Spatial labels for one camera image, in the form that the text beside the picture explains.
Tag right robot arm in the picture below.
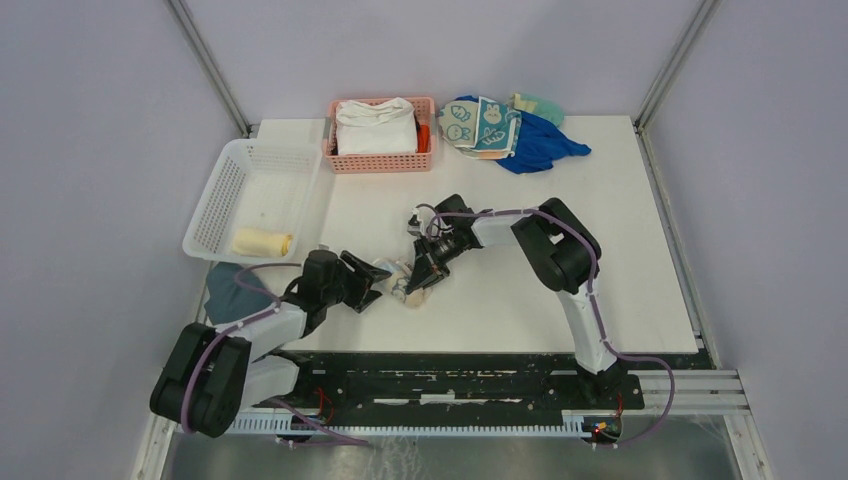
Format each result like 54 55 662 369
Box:
404 194 626 408

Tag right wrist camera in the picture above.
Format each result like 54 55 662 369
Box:
407 204 432 238

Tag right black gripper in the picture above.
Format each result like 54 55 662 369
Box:
409 229 464 297

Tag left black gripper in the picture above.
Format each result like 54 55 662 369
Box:
322 250 391 313

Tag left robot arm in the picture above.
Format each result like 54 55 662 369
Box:
149 249 392 438

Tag white folded towel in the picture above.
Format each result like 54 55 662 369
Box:
335 97 418 155

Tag teal green towel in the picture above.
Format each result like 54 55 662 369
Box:
509 92 566 127

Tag yellow duck towel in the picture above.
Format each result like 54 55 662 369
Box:
231 228 294 258

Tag white cable duct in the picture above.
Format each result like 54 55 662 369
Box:
225 410 592 439

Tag pink plastic basket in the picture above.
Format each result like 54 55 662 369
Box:
323 97 436 174

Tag orange towel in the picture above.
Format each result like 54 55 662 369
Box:
416 123 431 154

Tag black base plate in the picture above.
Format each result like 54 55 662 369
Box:
264 349 717 429

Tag aluminium frame rails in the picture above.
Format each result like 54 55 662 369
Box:
127 370 776 479

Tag blue bunny pattern towel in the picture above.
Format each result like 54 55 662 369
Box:
436 97 522 160

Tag white plastic basket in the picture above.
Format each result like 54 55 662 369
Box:
182 139 334 265

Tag rabbit print towel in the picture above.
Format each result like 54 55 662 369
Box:
372 258 431 309

